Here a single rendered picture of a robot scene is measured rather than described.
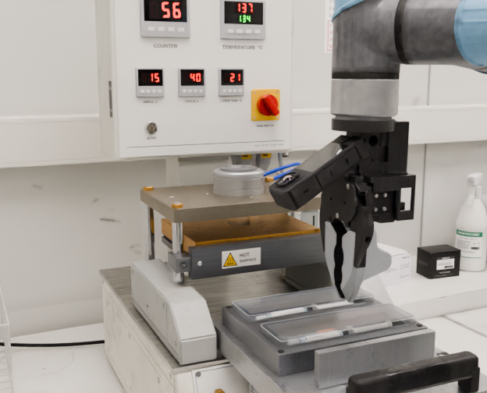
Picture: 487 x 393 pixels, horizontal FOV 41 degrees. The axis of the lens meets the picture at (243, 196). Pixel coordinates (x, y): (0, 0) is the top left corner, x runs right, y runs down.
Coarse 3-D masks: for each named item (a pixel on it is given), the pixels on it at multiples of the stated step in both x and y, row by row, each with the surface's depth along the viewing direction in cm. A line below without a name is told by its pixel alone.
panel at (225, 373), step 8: (208, 368) 83; (216, 368) 83; (224, 368) 83; (232, 368) 84; (192, 376) 82; (200, 376) 82; (208, 376) 82; (216, 376) 83; (224, 376) 83; (232, 376) 84; (240, 376) 84; (200, 384) 82; (208, 384) 82; (216, 384) 82; (224, 384) 83; (232, 384) 83; (240, 384) 84; (200, 392) 81; (208, 392) 82; (216, 392) 82; (224, 392) 81; (232, 392) 83; (240, 392) 83
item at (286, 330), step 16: (384, 304) 82; (288, 320) 77; (304, 320) 77; (320, 320) 77; (336, 320) 77; (352, 320) 77; (368, 320) 77; (384, 320) 77; (288, 336) 72; (304, 336) 72
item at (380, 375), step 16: (464, 352) 67; (384, 368) 63; (400, 368) 63; (416, 368) 63; (432, 368) 64; (448, 368) 65; (464, 368) 65; (352, 384) 61; (368, 384) 61; (384, 384) 62; (400, 384) 62; (416, 384) 63; (432, 384) 64; (464, 384) 67
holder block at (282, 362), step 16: (368, 304) 85; (224, 320) 84; (240, 320) 79; (272, 320) 79; (240, 336) 79; (256, 336) 75; (352, 336) 75; (368, 336) 75; (384, 336) 75; (256, 352) 75; (272, 352) 71; (288, 352) 70; (304, 352) 71; (272, 368) 71; (288, 368) 70; (304, 368) 71
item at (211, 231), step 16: (192, 224) 103; (208, 224) 103; (224, 224) 103; (240, 224) 101; (256, 224) 103; (272, 224) 103; (288, 224) 103; (304, 224) 103; (192, 240) 93; (208, 240) 93; (224, 240) 93; (240, 240) 94
